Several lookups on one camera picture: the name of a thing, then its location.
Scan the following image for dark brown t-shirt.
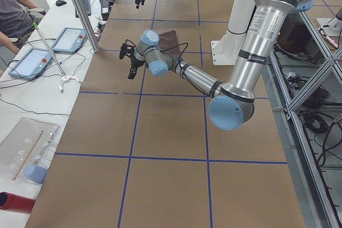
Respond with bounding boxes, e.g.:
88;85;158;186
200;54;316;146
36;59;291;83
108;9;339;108
158;30;180;56

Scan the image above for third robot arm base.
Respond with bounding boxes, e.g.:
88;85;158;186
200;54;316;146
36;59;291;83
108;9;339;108
316;9;341;37

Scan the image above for black keyboard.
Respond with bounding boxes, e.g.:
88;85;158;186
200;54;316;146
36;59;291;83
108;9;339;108
81;0;91;16

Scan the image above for metal grabber stick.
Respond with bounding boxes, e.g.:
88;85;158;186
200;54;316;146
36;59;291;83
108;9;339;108
33;22;81;93

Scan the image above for far teach pendant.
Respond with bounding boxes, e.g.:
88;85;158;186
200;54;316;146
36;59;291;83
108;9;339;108
51;27;86;54

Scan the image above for teach pendant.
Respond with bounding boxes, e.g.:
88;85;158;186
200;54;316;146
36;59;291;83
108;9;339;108
51;27;86;54
8;48;52;80

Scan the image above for black computer mouse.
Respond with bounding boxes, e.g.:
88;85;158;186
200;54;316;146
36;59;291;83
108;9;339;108
55;0;67;6

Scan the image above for near teach pendant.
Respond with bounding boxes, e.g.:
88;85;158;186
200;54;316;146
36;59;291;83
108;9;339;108
8;48;52;80

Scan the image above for wooden stick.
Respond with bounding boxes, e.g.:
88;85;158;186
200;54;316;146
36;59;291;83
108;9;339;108
12;130;44;180

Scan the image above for seated person grey shirt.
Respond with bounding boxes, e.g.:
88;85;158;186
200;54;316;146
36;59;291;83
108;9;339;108
1;0;42;54

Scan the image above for silver foil bag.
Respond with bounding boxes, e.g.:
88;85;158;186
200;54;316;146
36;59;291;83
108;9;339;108
1;117;60;184

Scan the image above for blue plastic cup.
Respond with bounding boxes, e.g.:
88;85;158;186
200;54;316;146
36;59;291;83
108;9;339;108
24;164;48;184

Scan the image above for red fire extinguisher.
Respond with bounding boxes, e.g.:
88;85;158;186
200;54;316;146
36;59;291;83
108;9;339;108
1;192;35;214

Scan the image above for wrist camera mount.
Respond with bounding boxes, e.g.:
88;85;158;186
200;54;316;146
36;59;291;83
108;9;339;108
119;39;136;60

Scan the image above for aluminium frame post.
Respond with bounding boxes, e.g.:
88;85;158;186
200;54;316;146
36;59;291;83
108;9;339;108
72;0;100;53

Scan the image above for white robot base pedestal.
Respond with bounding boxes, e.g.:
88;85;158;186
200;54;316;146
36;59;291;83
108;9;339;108
211;0;255;65

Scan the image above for aluminium frame table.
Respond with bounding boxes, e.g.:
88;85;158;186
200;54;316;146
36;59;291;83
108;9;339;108
263;6;341;227

